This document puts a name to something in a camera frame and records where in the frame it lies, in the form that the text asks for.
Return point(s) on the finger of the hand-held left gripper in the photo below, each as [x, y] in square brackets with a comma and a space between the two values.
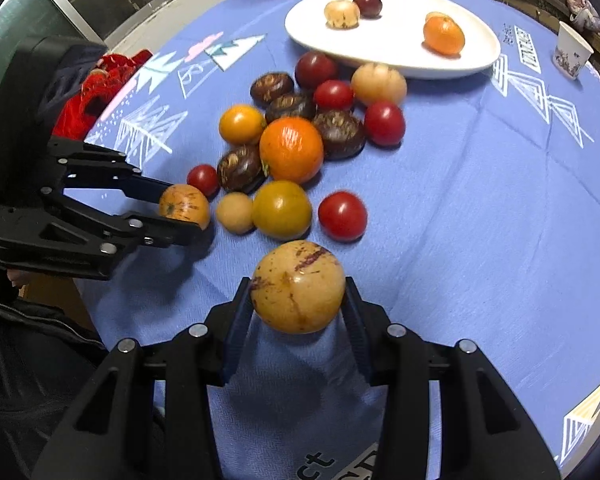
[140, 187]
[175, 235]

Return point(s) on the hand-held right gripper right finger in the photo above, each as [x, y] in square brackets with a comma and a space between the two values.
[354, 321]

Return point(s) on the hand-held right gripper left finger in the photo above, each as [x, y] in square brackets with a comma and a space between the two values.
[240, 321]

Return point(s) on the orange-tan spotted round fruit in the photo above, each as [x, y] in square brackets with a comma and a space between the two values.
[185, 205]

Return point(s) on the small red cherry tomato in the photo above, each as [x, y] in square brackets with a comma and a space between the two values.
[203, 180]

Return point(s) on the small tan round fruit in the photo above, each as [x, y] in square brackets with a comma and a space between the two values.
[235, 213]

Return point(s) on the tan purple-streaked pepino melon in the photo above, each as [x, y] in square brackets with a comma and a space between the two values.
[298, 287]

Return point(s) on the orange-yellow tomato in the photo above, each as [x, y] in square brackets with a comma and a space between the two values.
[241, 124]

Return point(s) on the large orange mandarin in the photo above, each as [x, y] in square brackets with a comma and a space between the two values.
[291, 150]

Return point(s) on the large pale tan fruit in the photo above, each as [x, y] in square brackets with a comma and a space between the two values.
[378, 83]

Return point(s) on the white oval plate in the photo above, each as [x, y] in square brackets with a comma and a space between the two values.
[395, 52]

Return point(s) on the red patterned bag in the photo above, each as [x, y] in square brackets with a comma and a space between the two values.
[80, 110]

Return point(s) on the yellow-green tomato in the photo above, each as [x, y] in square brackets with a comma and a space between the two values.
[281, 209]

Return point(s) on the blue printed tablecloth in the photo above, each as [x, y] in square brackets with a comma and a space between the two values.
[470, 220]

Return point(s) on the person's dark jacket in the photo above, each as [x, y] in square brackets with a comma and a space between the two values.
[20, 385]

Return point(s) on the pale tan round fruit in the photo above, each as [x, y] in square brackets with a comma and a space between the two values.
[341, 13]

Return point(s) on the dark purple plum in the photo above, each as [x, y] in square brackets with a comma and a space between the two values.
[368, 4]

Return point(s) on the small orange mandarin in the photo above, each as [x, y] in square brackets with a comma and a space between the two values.
[432, 15]

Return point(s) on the patterned paper cup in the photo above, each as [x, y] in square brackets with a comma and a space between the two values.
[571, 55]

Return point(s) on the pink crumpled cloth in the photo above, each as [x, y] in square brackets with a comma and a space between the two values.
[582, 7]

